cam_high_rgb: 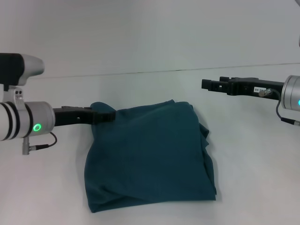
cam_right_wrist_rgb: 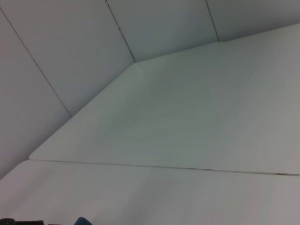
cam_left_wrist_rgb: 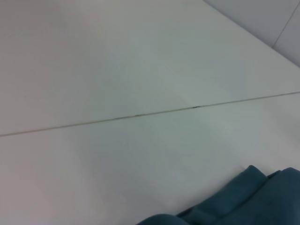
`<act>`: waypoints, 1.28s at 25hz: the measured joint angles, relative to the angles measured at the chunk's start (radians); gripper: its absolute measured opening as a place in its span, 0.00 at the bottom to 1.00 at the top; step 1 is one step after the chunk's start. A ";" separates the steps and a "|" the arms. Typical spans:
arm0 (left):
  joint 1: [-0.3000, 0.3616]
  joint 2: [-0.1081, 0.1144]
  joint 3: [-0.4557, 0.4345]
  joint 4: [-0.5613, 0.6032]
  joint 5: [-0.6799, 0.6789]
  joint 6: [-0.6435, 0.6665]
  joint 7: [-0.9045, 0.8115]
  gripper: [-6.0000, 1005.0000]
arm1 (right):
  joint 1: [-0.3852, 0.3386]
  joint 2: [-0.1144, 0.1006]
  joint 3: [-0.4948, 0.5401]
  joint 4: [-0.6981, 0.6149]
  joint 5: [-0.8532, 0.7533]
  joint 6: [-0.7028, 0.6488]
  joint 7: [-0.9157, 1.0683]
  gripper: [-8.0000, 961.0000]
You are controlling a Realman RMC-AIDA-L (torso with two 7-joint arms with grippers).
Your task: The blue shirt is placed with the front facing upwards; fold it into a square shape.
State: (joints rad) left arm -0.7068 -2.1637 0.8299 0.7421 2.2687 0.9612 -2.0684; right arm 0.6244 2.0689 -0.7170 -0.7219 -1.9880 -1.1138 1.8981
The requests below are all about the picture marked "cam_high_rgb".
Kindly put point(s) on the teal t-shirt with FREE! print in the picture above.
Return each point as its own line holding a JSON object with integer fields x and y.
{"x": 145, "y": 152}

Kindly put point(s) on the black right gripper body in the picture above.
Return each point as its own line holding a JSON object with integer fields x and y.
{"x": 255, "y": 87}

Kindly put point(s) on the silver left camera mount bracket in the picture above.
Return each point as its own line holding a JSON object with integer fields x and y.
{"x": 17, "y": 97}

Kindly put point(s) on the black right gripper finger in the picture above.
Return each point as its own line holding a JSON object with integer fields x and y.
{"x": 225, "y": 79}
{"x": 214, "y": 85}

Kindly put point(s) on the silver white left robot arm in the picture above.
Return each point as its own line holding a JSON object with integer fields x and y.
{"x": 25, "y": 119}

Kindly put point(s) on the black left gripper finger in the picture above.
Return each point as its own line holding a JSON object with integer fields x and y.
{"x": 104, "y": 116}

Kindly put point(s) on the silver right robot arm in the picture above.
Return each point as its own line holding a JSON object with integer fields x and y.
{"x": 291, "y": 92}

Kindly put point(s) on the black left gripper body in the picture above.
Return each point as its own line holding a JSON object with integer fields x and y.
{"x": 70, "y": 116}

